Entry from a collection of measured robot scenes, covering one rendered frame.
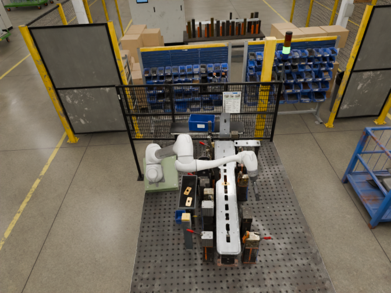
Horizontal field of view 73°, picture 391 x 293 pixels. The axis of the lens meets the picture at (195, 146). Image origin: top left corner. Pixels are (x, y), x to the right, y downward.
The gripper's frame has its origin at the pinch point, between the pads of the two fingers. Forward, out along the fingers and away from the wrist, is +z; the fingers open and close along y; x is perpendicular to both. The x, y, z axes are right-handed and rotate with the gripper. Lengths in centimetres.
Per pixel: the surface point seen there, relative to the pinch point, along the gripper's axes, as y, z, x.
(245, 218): 18.9, 9.7, -12.7
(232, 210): 9.6, 5.7, -23.0
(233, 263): 29, 44, -30
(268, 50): -78, -123, 40
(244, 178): -20.9, -9.6, -8.2
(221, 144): -73, -34, -26
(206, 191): 0.4, -11.6, -42.9
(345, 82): -240, -57, 178
